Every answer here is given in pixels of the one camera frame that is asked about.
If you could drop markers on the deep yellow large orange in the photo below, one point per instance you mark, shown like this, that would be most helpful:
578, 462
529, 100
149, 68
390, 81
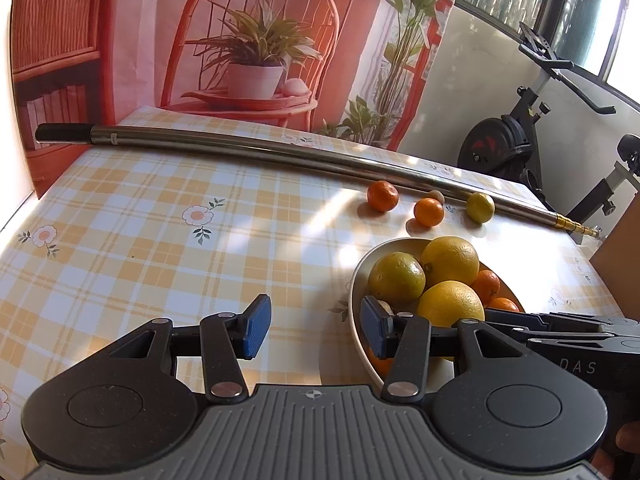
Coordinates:
450, 260

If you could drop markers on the long metal pole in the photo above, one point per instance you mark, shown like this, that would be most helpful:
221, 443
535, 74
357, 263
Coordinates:
300, 152

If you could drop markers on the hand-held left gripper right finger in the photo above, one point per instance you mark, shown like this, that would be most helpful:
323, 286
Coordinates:
372, 325

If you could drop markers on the plaid floral tablecloth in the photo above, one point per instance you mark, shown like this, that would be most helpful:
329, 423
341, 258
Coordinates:
150, 240

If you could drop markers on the red chair plant wall poster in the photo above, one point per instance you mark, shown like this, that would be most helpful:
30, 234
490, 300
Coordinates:
250, 50

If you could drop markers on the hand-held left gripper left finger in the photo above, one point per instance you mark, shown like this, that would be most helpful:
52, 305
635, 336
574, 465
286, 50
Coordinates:
257, 329

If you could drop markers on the greenish yellow orange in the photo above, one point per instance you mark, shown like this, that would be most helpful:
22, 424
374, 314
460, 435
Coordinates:
396, 277

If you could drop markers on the white oval bowl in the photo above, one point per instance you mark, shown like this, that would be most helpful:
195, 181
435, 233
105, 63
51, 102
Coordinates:
382, 253

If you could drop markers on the brown cardboard box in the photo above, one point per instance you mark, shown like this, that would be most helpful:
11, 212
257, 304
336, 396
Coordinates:
617, 270

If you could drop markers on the orange tangerine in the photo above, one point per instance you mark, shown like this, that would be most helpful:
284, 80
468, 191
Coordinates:
381, 360
487, 285
429, 211
504, 304
383, 196

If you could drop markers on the small yellow-green lime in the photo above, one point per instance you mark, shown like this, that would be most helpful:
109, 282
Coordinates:
480, 207

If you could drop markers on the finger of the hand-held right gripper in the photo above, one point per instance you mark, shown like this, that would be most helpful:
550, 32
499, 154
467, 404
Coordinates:
565, 336
550, 319

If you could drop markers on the black exercise bike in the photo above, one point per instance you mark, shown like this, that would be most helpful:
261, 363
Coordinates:
500, 150

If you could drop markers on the person's right hand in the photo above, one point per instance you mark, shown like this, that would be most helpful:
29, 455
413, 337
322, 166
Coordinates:
629, 440

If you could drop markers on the window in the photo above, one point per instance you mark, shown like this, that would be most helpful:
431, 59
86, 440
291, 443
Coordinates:
575, 10

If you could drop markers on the pale yellow large orange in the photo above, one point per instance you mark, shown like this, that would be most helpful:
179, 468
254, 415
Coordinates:
450, 305

